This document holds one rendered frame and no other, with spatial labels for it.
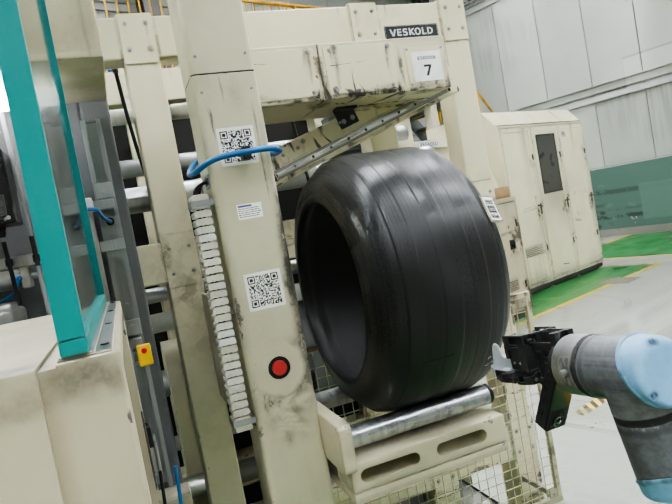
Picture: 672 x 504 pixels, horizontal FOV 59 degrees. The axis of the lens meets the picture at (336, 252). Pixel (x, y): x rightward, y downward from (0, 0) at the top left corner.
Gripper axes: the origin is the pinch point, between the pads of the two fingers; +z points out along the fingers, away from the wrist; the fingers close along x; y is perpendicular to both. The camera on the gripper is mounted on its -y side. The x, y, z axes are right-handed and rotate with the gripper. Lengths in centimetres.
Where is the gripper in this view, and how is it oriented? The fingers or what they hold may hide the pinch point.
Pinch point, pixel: (499, 370)
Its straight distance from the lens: 113.3
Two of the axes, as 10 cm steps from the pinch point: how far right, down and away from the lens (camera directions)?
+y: -2.2, -9.7, 0.6
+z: -3.2, 1.3, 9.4
